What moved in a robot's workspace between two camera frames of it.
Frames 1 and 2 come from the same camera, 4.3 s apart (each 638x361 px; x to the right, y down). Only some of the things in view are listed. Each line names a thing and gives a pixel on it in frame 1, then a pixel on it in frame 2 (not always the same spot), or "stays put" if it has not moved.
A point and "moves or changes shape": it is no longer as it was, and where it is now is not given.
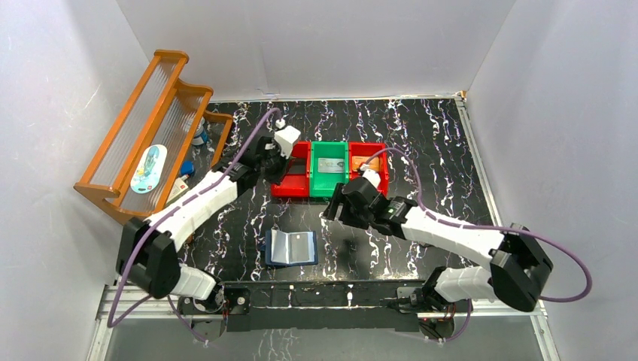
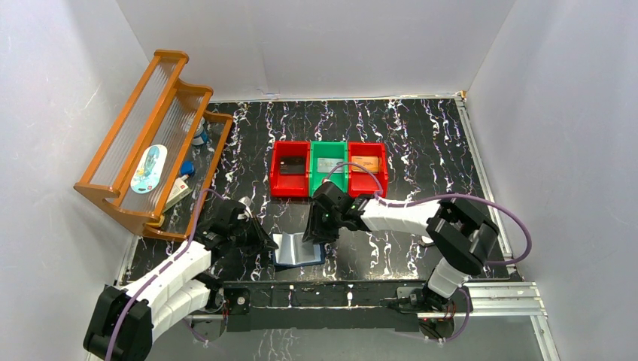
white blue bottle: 200,137 stays put
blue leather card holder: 299,248 moves or changes shape
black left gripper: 274,166 -> 253,235
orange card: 373,162 stays put
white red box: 178,189 stays put
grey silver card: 331,165 stays put
